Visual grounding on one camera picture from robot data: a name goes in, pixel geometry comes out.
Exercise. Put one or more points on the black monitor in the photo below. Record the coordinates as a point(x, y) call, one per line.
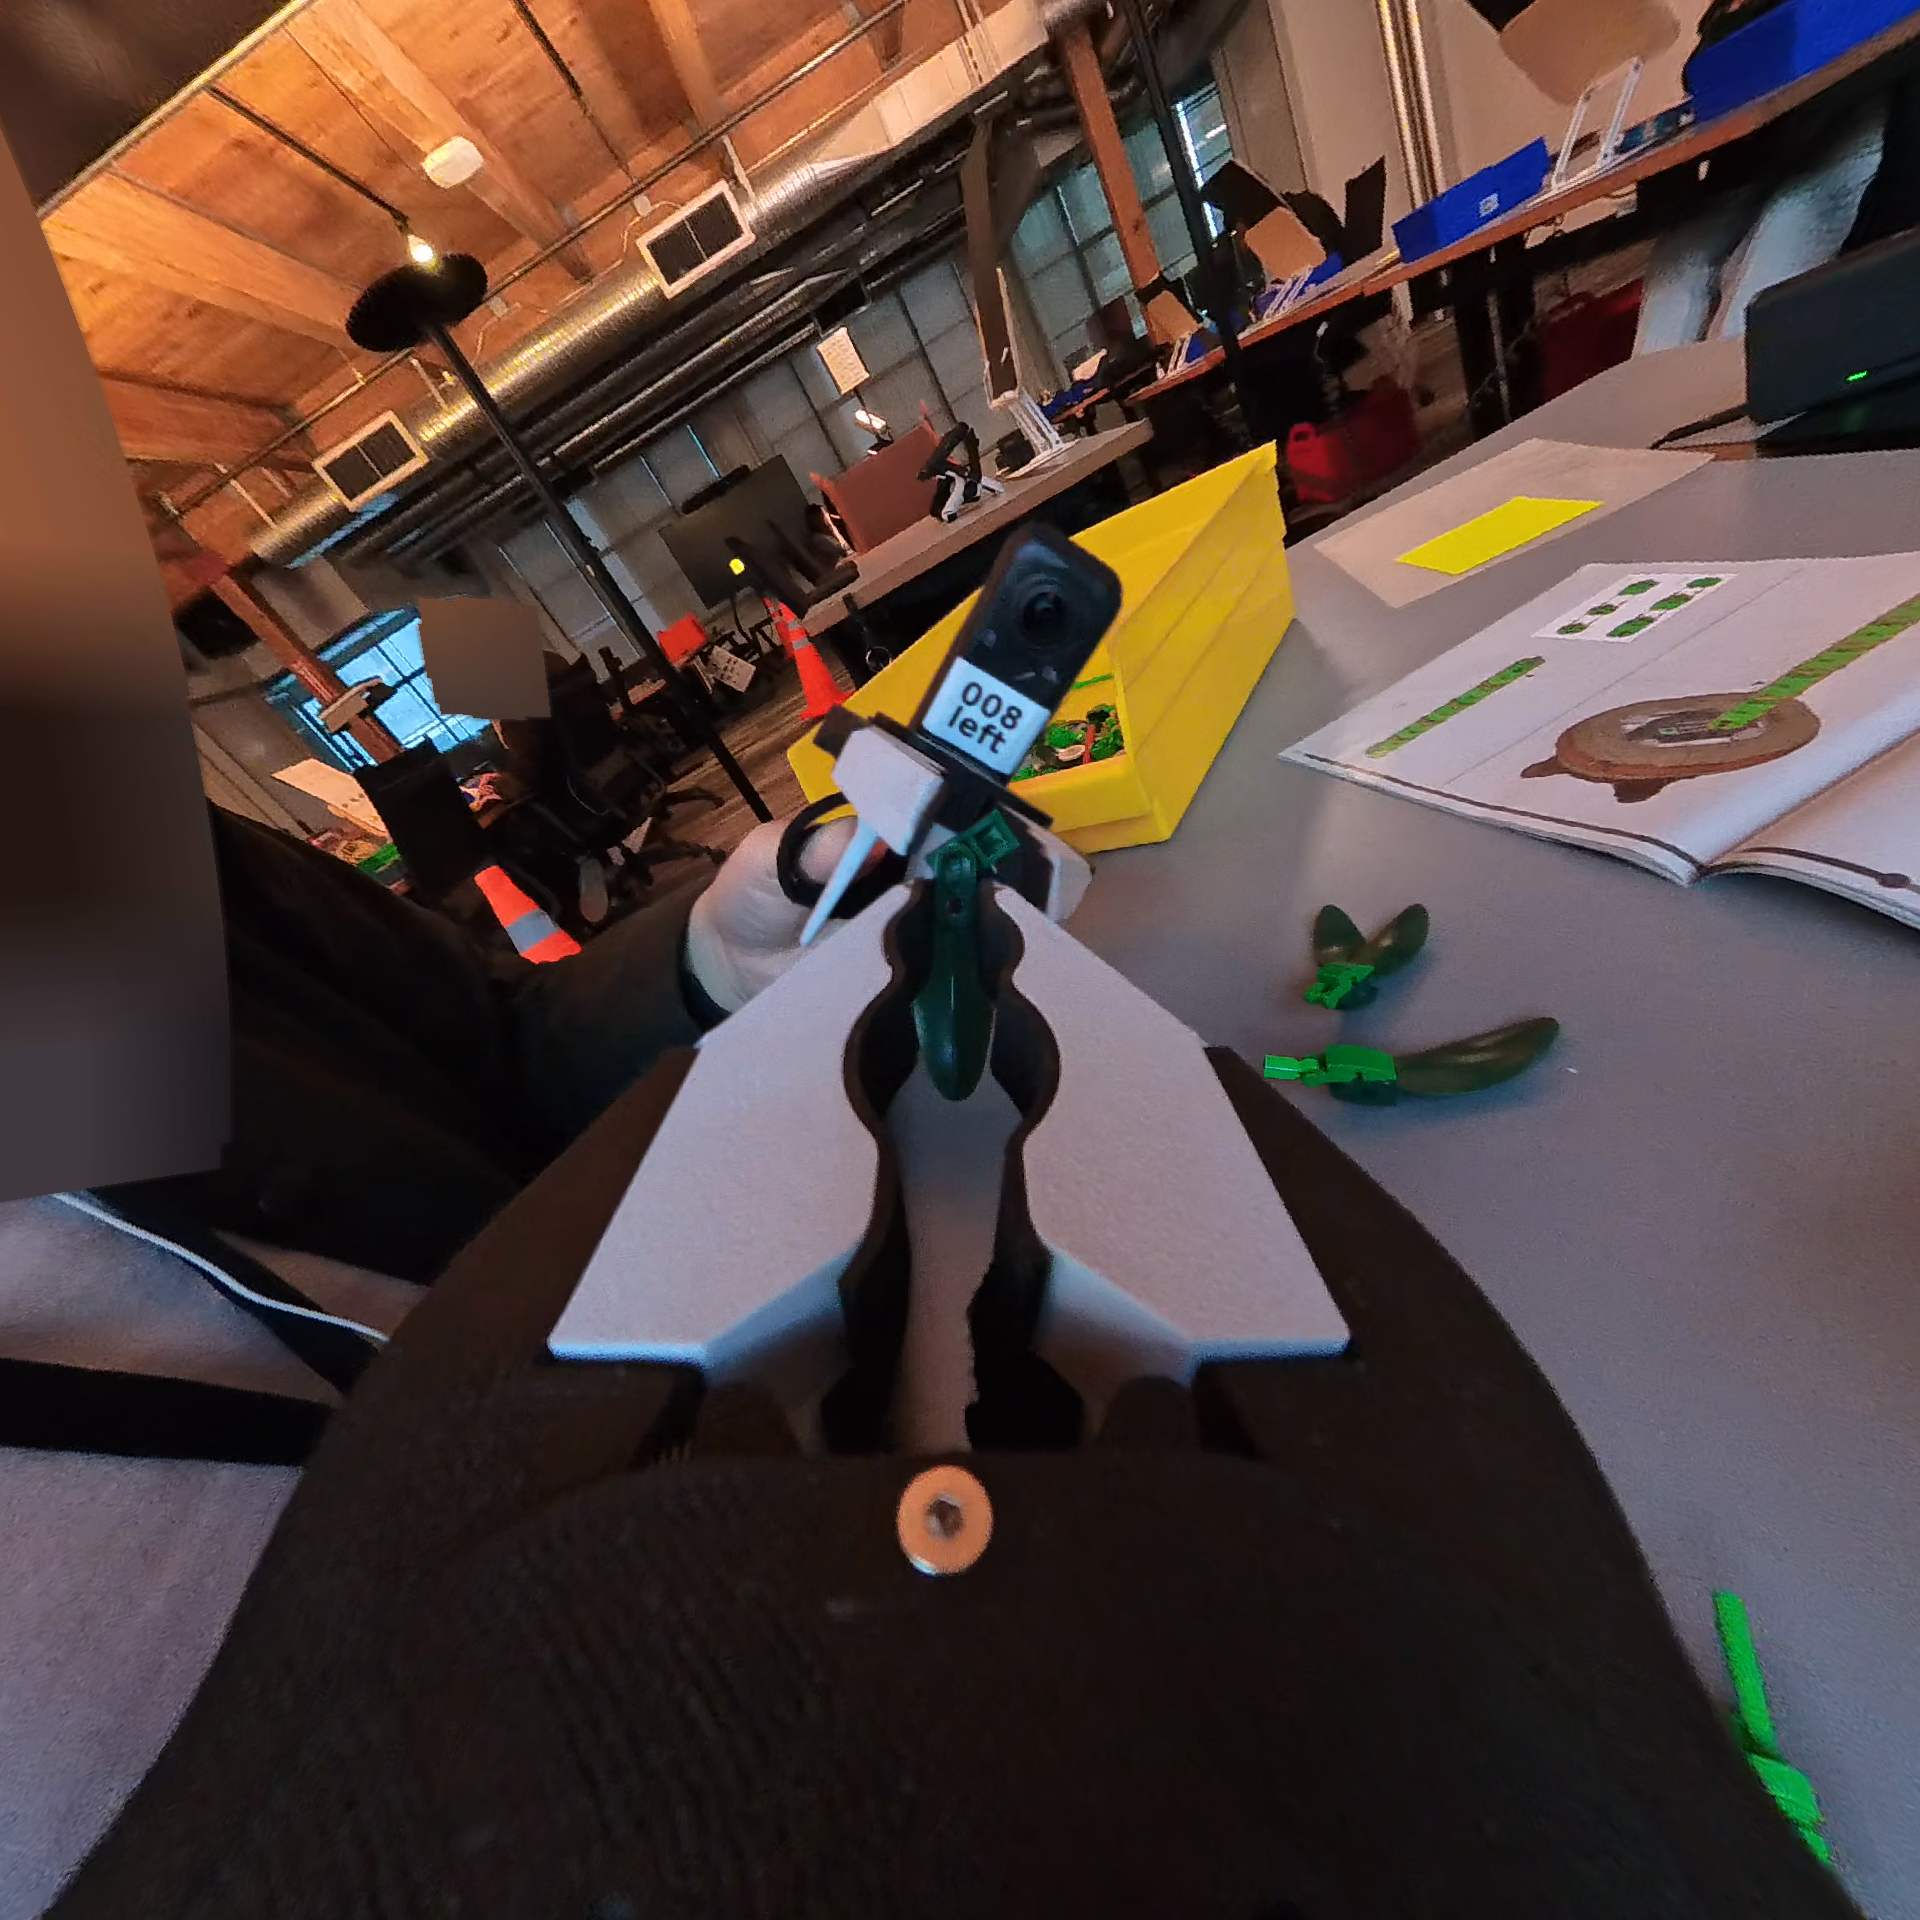
point(745, 524)

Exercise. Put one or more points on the blue parts bin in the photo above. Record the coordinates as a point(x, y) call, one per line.
point(1801, 61)
point(1470, 202)

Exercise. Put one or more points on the open instruction booklet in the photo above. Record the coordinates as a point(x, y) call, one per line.
point(1651, 751)

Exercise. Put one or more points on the dark green single leaf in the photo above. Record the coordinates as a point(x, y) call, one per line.
point(955, 1005)

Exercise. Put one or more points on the white tilted board stand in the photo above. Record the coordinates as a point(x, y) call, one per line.
point(1590, 76)

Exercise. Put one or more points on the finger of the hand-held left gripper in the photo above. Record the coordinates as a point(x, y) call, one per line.
point(885, 787)
point(1060, 883)

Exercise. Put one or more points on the black office chair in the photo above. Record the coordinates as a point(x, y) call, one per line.
point(429, 820)

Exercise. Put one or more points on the red crate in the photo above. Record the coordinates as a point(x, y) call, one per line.
point(1349, 451)

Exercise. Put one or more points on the yellow parts bin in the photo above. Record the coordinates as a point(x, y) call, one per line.
point(1171, 646)

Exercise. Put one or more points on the white ceiling air vent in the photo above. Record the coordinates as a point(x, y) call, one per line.
point(372, 459)
point(695, 236)

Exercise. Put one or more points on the black device with green light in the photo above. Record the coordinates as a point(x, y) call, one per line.
point(1845, 347)

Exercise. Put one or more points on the grey desk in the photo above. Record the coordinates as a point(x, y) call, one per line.
point(1500, 1277)

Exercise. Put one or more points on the pile of green bricks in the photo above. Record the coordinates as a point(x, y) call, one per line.
point(1073, 744)

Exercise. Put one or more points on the orange traffic cone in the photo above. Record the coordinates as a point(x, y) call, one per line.
point(524, 915)
point(811, 669)

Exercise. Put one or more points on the dark green double leaf assembly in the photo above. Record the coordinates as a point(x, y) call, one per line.
point(1441, 1060)
point(1366, 955)

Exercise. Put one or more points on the silver ceiling duct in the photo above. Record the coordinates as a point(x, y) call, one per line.
point(599, 347)

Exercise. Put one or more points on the black floor lamp pole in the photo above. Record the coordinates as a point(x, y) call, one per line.
point(524, 451)

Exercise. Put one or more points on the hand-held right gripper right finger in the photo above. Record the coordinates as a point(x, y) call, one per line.
point(1171, 1202)

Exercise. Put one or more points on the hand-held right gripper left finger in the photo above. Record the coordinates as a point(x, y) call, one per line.
point(734, 1202)

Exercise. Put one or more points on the green brick bamboo stalk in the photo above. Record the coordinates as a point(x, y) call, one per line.
point(1763, 1724)

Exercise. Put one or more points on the person's left hand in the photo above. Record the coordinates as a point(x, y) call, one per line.
point(745, 946)

